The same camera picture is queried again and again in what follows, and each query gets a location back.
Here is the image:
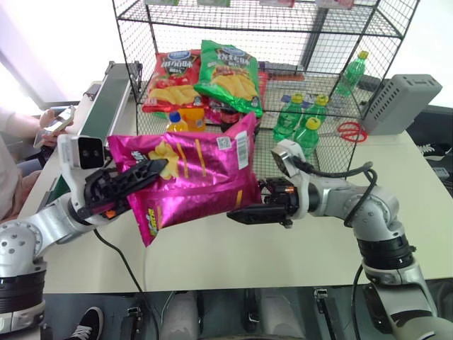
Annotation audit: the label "green chip bag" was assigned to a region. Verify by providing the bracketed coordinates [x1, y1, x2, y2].
[193, 39, 265, 118]

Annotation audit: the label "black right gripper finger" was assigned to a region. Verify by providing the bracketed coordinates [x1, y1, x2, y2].
[226, 203, 288, 225]

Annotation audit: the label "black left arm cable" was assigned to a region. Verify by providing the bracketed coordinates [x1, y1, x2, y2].
[93, 227, 161, 340]

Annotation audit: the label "orange soda bottle blue cap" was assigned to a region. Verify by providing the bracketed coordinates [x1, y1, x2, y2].
[166, 110, 190, 134]

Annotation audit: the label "grey plastic box device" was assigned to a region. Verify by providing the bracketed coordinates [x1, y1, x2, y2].
[360, 74, 444, 137]

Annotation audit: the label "red flat object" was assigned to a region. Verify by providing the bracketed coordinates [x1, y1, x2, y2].
[271, 72, 306, 81]

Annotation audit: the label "black side table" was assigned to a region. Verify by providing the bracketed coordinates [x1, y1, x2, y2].
[406, 103, 453, 200]

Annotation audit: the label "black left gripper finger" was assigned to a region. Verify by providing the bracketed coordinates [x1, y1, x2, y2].
[114, 158, 170, 196]

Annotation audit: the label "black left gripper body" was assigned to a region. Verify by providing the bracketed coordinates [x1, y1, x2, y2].
[77, 165, 134, 220]

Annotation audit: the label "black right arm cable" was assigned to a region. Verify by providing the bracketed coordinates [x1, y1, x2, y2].
[294, 158, 379, 228]

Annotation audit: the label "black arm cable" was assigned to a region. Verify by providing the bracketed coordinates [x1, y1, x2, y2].
[93, 227, 161, 340]
[294, 158, 379, 228]

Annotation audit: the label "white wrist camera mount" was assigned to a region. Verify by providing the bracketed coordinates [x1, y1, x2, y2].
[57, 133, 107, 208]
[270, 139, 313, 217]

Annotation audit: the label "black white sneaker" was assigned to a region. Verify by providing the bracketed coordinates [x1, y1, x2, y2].
[62, 306, 105, 340]

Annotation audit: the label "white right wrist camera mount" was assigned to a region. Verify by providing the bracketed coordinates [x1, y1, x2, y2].
[270, 139, 313, 217]

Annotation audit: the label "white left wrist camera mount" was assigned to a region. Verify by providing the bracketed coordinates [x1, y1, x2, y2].
[57, 133, 107, 208]

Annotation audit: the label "magenta chip bag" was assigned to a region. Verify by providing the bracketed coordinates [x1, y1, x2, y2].
[106, 112, 263, 248]

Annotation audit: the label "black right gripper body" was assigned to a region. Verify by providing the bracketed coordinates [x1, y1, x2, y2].
[258, 176, 302, 228]

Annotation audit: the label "red box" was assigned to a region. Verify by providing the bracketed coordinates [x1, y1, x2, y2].
[259, 0, 295, 9]

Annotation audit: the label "green belt conveyor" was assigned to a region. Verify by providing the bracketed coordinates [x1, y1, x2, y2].
[40, 60, 143, 210]

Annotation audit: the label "dark cola bottle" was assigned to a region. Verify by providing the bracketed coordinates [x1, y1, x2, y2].
[219, 106, 242, 134]

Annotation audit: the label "person in light clothing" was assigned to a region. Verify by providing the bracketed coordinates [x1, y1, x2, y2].
[0, 105, 46, 223]

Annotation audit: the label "white smartphone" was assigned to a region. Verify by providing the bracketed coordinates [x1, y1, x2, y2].
[33, 105, 76, 149]

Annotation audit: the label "black wire mesh rack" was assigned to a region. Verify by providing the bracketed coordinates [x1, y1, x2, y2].
[112, 0, 422, 175]

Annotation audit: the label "person bare hand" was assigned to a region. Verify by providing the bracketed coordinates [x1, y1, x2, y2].
[38, 108, 69, 130]
[41, 129, 65, 147]

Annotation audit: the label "red chip bag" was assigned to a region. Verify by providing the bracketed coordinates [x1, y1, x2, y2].
[142, 49, 205, 115]

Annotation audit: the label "red scissors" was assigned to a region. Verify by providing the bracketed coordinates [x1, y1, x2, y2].
[336, 121, 369, 144]

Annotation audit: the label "green bottle yellow cap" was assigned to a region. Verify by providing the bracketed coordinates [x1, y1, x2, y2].
[303, 94, 328, 125]
[335, 50, 370, 97]
[292, 117, 322, 159]
[273, 93, 305, 143]

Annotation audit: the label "pink white box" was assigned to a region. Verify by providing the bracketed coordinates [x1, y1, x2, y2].
[315, 0, 355, 10]

